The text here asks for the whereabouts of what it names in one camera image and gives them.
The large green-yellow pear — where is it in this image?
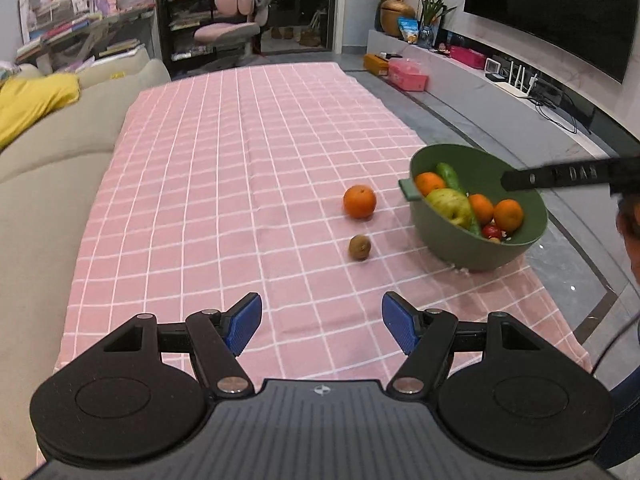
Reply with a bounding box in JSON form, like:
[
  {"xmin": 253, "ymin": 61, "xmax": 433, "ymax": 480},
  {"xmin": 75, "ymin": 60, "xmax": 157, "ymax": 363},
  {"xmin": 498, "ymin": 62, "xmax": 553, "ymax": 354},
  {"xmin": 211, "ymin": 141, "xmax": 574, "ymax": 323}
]
[{"xmin": 424, "ymin": 188, "xmax": 474, "ymax": 230}]

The orange storage box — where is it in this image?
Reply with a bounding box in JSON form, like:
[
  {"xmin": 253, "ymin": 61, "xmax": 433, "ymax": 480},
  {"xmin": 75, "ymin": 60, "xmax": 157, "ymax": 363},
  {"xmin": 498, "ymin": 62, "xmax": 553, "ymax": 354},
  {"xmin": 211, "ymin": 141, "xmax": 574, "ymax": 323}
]
[{"xmin": 362, "ymin": 53, "xmax": 390, "ymax": 77}]

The yellow cushion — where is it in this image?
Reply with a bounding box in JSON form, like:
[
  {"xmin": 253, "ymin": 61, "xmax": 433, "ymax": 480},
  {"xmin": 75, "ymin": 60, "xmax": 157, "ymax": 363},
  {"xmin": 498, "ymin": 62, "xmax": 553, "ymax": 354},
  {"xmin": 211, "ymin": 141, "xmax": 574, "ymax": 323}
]
[{"xmin": 0, "ymin": 74, "xmax": 80, "ymax": 150}]

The black television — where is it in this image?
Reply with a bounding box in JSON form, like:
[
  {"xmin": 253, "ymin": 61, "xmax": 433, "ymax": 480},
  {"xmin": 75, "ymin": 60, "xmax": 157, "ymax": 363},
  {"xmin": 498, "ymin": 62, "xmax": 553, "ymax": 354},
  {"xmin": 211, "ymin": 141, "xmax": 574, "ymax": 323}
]
[{"xmin": 464, "ymin": 0, "xmax": 639, "ymax": 82}]

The brown vase with dried flowers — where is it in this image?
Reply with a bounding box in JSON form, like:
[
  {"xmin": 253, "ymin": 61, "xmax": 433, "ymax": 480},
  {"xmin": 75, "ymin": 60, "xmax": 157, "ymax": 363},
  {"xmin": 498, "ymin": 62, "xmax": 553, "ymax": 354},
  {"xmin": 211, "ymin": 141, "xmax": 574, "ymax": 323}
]
[{"xmin": 374, "ymin": 0, "xmax": 416, "ymax": 38}]

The pink office chair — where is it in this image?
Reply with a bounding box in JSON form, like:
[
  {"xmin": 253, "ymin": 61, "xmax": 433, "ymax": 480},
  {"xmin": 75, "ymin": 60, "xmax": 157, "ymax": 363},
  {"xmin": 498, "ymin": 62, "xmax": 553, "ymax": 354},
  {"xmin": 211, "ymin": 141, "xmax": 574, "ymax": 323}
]
[{"xmin": 194, "ymin": 0, "xmax": 271, "ymax": 55}]

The small orange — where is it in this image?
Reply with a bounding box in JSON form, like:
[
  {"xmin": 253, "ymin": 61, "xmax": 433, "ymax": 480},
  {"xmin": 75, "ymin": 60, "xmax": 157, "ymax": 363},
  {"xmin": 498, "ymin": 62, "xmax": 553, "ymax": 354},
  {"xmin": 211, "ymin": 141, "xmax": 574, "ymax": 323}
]
[{"xmin": 413, "ymin": 172, "xmax": 447, "ymax": 197}]

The white wifi router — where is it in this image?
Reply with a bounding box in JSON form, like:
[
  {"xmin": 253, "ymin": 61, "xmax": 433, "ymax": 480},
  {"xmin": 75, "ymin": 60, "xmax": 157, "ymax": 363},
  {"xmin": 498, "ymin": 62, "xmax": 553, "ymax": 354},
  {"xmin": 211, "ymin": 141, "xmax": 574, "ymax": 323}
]
[{"xmin": 497, "ymin": 61, "xmax": 539, "ymax": 99}]

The red cherry tomato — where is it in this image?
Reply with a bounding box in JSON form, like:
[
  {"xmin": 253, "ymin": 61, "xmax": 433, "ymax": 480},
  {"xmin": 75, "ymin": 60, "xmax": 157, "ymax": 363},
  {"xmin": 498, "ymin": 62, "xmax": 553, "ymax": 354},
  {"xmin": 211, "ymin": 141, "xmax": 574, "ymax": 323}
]
[{"xmin": 482, "ymin": 223, "xmax": 503, "ymax": 240}]

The green bowl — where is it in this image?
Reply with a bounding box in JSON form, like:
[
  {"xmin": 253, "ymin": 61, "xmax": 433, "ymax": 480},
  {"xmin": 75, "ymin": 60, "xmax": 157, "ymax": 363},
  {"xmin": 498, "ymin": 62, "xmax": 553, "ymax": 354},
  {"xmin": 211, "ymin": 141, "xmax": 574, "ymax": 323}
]
[{"xmin": 398, "ymin": 144, "xmax": 548, "ymax": 271}]

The magenta box on shelf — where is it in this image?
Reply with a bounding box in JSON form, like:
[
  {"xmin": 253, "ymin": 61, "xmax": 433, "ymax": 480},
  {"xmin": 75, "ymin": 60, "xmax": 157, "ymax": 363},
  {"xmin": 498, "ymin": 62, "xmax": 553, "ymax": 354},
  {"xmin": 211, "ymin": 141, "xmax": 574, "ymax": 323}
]
[{"xmin": 450, "ymin": 46, "xmax": 486, "ymax": 70}]

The medium orange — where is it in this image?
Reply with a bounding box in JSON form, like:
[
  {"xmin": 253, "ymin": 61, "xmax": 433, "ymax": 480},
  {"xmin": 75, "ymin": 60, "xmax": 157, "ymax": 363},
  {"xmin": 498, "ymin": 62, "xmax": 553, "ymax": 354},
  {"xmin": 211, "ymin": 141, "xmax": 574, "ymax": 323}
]
[{"xmin": 469, "ymin": 194, "xmax": 494, "ymax": 226}]

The pink storage box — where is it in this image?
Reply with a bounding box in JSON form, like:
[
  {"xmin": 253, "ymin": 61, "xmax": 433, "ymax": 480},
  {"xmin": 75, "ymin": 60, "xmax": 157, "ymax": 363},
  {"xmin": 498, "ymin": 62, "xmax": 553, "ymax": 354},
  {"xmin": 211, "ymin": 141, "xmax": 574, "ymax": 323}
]
[{"xmin": 388, "ymin": 58, "xmax": 428, "ymax": 92}]

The green cucumber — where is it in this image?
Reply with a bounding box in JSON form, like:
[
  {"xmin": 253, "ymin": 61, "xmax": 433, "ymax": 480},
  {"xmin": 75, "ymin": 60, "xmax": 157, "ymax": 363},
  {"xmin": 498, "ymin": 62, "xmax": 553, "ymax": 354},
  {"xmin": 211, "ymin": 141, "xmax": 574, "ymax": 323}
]
[{"xmin": 436, "ymin": 162, "xmax": 482, "ymax": 236}]

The person right hand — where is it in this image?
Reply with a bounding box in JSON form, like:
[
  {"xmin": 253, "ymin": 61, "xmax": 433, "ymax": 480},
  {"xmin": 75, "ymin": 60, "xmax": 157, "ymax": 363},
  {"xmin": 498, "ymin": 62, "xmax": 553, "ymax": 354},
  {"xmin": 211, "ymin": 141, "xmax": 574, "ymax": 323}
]
[{"xmin": 616, "ymin": 195, "xmax": 640, "ymax": 283}]

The white marble tv bench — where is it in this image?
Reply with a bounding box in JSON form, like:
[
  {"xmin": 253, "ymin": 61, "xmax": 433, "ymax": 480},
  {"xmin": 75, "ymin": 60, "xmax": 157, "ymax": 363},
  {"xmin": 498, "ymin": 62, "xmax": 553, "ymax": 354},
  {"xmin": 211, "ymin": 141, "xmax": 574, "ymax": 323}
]
[{"xmin": 367, "ymin": 29, "xmax": 608, "ymax": 166}]

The green potted plant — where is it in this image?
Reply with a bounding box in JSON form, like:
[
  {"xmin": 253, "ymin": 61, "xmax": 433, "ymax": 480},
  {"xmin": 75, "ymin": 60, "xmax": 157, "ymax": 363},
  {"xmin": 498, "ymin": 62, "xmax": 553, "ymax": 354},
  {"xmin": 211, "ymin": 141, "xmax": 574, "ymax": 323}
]
[{"xmin": 418, "ymin": 0, "xmax": 456, "ymax": 49}]

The pink checkered tablecloth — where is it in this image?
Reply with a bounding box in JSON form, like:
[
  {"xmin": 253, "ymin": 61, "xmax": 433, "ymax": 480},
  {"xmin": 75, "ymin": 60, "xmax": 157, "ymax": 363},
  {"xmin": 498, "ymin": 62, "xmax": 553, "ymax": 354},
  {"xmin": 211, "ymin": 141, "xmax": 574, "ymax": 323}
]
[{"xmin": 34, "ymin": 60, "xmax": 594, "ymax": 466}]

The black shelf unit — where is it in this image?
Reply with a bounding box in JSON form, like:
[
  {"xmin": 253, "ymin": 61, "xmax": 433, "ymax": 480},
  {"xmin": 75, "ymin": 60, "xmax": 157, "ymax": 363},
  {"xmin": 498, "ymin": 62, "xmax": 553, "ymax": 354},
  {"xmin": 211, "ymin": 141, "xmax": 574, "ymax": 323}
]
[{"xmin": 154, "ymin": 0, "xmax": 342, "ymax": 79}]

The large orange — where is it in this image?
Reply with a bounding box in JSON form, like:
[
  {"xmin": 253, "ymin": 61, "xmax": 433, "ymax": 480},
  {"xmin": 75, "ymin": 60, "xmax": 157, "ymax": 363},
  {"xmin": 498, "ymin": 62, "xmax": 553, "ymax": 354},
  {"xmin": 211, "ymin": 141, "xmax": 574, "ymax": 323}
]
[{"xmin": 494, "ymin": 198, "xmax": 524, "ymax": 233}]

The blue snack bag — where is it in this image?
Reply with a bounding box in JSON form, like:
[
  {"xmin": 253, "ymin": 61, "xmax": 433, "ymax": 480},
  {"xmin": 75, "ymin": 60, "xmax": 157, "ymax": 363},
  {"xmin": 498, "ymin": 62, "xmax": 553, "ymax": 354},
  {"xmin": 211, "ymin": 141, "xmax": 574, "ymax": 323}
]
[{"xmin": 397, "ymin": 16, "xmax": 420, "ymax": 44}]

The brown longan hidden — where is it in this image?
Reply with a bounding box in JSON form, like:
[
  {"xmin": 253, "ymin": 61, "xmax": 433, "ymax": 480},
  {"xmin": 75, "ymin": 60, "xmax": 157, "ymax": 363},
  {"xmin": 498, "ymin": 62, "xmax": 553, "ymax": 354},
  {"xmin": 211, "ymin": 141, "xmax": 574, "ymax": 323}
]
[{"xmin": 348, "ymin": 234, "xmax": 372, "ymax": 261}]

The orange inside bowl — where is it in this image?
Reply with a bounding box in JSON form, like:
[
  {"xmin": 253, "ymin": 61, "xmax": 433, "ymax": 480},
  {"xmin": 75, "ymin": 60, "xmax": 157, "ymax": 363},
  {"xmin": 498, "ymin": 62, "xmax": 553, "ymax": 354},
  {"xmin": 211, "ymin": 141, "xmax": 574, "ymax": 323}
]
[{"xmin": 343, "ymin": 184, "xmax": 376, "ymax": 220}]

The beige sofa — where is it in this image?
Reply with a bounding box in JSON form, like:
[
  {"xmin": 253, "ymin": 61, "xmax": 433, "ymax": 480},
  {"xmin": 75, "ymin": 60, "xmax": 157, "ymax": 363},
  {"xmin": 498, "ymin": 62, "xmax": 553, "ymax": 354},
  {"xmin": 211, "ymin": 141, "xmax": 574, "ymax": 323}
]
[{"xmin": 1, "ymin": 54, "xmax": 170, "ymax": 479}]

